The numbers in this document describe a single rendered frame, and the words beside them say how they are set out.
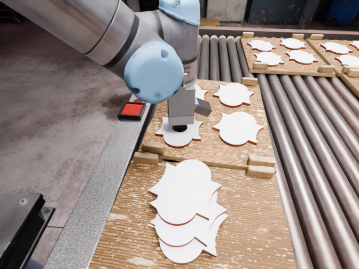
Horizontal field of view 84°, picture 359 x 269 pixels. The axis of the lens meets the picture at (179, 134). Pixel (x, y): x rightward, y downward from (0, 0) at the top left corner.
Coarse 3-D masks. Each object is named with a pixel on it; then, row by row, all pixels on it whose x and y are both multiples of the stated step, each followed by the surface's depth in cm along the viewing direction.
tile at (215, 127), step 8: (240, 112) 62; (224, 120) 60; (232, 120) 60; (240, 120) 60; (248, 120) 60; (216, 128) 57; (224, 128) 57; (232, 128) 57; (240, 128) 57; (248, 128) 57; (256, 128) 57; (224, 136) 55; (232, 136) 55; (240, 136) 55; (248, 136) 55; (232, 144) 53; (240, 144) 53; (256, 144) 53
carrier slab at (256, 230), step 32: (128, 192) 44; (224, 192) 44; (256, 192) 44; (128, 224) 39; (224, 224) 39; (256, 224) 39; (96, 256) 35; (128, 256) 35; (160, 256) 35; (224, 256) 35; (256, 256) 35; (288, 256) 35
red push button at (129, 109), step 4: (128, 104) 68; (132, 104) 68; (136, 104) 68; (124, 108) 67; (128, 108) 67; (132, 108) 67; (136, 108) 67; (140, 108) 67; (124, 112) 65; (128, 112) 65; (132, 112) 65; (136, 112) 65
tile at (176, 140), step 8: (168, 120) 60; (160, 128) 57; (168, 128) 57; (192, 128) 57; (160, 136) 56; (168, 136) 55; (176, 136) 55; (184, 136) 55; (192, 136) 55; (168, 144) 53; (176, 144) 53; (184, 144) 53
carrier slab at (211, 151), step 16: (208, 80) 79; (208, 96) 71; (256, 96) 71; (160, 112) 64; (224, 112) 64; (256, 112) 64; (208, 128) 59; (192, 144) 54; (208, 144) 54; (224, 144) 54; (176, 160) 52; (208, 160) 50; (224, 160) 50; (240, 160) 50
